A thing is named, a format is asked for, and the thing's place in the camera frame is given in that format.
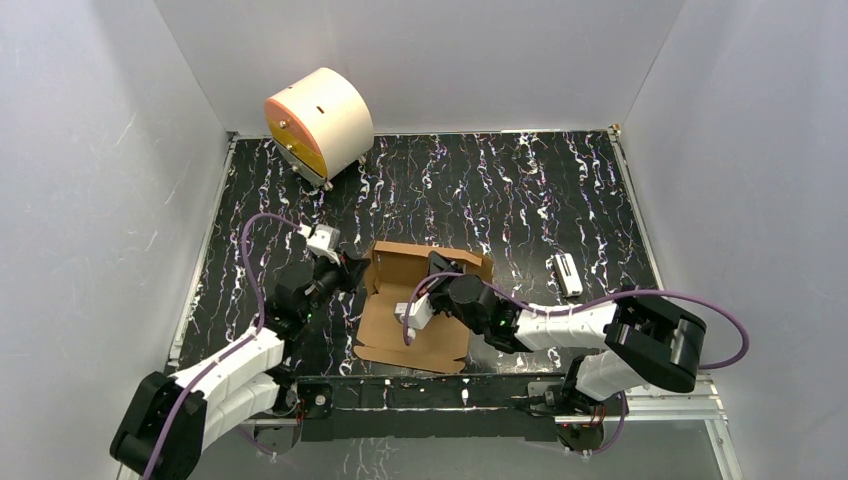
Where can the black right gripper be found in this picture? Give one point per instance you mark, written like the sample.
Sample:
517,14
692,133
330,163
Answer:
437,262

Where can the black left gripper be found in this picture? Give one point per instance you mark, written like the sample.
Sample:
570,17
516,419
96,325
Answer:
346,270

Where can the brown cardboard box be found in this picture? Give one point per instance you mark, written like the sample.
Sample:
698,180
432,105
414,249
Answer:
397,327

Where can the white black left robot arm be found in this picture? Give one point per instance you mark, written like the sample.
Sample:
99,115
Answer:
205,391

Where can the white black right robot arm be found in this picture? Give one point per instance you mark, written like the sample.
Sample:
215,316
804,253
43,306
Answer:
633,337

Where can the small white plastic part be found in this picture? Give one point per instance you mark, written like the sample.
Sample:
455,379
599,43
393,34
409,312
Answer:
566,273

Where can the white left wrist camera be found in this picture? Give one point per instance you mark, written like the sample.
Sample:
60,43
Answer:
322,241

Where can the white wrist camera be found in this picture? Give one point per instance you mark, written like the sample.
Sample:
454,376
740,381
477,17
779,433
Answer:
322,241
418,316

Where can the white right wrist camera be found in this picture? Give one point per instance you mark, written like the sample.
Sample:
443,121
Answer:
418,316

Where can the left aluminium table edge rail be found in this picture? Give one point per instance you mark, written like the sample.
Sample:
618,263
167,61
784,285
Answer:
209,216

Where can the aluminium table edge rail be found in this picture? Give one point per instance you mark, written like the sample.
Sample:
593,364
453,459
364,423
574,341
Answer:
209,216
615,135

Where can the aluminium front frame rail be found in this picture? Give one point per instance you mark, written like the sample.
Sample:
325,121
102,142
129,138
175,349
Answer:
528,406

